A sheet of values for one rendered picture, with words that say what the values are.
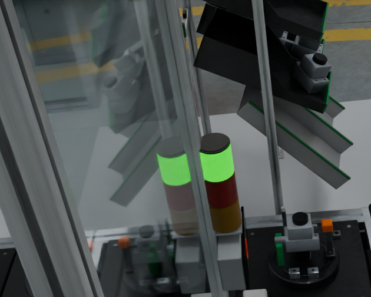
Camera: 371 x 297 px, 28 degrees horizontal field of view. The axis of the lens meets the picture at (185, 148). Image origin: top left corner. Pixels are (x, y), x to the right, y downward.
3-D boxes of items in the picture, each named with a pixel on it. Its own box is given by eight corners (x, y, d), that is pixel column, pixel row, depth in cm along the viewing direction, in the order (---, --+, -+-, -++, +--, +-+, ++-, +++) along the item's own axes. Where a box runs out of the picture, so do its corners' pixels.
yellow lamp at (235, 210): (241, 210, 117) (238, 186, 115) (241, 231, 113) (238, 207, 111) (210, 213, 118) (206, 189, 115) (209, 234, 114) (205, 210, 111)
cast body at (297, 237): (317, 234, 144) (315, 207, 140) (320, 250, 141) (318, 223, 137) (274, 238, 145) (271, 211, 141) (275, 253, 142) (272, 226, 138)
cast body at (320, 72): (324, 92, 155) (338, 65, 150) (308, 94, 153) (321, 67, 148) (301, 68, 160) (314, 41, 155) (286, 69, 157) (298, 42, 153)
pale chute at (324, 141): (340, 154, 170) (353, 142, 168) (336, 190, 160) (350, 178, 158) (245, 81, 165) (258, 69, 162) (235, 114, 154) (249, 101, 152)
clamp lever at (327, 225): (334, 247, 144) (331, 217, 140) (335, 254, 143) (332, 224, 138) (315, 248, 145) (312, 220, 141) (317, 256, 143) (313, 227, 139)
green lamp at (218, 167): (234, 160, 112) (230, 134, 109) (234, 181, 108) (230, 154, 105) (201, 163, 112) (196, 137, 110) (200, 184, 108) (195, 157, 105)
